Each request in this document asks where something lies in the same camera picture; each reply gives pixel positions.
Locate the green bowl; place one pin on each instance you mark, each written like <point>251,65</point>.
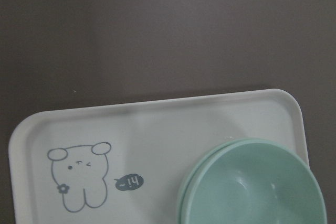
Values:
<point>192,170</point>
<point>255,181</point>

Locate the cream bunny print tray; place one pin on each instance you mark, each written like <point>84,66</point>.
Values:
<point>154,144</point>

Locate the green bowl on tray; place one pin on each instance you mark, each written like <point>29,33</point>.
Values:
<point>192,170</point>

